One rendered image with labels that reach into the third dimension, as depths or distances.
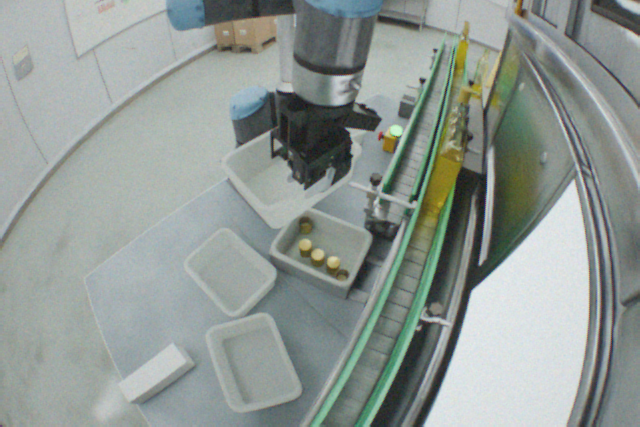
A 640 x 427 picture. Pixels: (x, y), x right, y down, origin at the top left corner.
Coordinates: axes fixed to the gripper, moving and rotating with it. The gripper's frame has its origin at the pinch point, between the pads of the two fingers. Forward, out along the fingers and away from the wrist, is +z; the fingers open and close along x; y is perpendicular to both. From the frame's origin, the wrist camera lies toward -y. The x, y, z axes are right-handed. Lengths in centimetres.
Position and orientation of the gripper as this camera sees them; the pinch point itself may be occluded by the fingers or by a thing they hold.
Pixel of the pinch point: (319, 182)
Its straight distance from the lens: 47.2
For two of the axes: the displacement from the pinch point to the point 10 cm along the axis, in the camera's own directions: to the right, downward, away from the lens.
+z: -1.1, 5.6, 8.2
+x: 7.0, 6.3, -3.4
